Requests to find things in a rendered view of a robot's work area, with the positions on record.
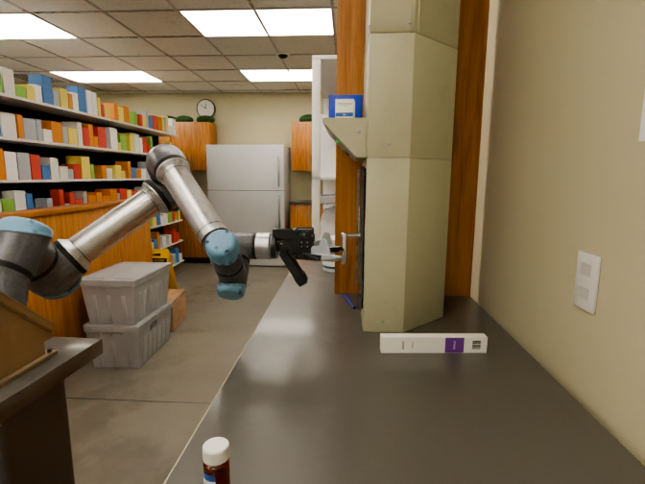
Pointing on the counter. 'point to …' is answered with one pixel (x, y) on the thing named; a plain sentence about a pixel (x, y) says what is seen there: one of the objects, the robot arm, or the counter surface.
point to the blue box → (346, 98)
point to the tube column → (414, 19)
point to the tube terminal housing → (407, 179)
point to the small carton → (345, 108)
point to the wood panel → (469, 137)
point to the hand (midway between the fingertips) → (343, 254)
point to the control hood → (349, 134)
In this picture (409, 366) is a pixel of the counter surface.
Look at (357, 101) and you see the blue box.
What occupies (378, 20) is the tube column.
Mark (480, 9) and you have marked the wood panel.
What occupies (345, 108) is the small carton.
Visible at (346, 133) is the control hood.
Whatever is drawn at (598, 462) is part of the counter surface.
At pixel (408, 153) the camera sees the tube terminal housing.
